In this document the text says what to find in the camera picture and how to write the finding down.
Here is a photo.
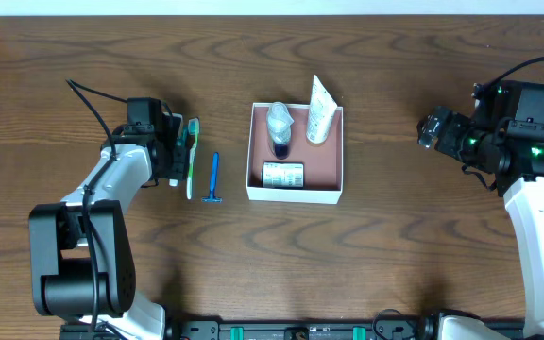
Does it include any Colgate toothpaste tube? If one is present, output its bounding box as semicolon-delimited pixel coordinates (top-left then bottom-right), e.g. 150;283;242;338
169;127;188;187

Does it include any green white toothbrush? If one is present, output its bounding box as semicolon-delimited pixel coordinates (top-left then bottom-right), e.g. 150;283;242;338
186;118;200;200

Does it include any blue disposable razor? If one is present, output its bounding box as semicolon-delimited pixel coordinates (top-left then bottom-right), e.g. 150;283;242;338
201;152;223;203

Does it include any green white soap box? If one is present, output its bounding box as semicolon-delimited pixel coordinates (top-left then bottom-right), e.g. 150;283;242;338
262;162;304;189

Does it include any white lotion tube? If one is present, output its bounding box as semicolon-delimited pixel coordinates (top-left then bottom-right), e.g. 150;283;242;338
306;75;338;145

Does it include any clear pump bottle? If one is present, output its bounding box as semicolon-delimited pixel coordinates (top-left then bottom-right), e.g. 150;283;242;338
266;102;294;160

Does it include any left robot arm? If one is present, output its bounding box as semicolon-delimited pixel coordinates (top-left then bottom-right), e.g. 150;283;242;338
28;97;184;339

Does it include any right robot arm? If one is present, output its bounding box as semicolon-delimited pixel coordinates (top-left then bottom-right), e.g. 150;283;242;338
417;80;544;339

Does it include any white open cardboard box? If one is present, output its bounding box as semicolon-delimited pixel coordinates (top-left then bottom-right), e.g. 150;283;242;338
246;103;344;204

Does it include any left black cable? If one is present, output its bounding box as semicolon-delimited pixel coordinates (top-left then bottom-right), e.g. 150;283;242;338
65;78;131;332

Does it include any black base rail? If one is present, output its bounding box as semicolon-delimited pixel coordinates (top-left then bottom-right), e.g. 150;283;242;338
59;319;528;340

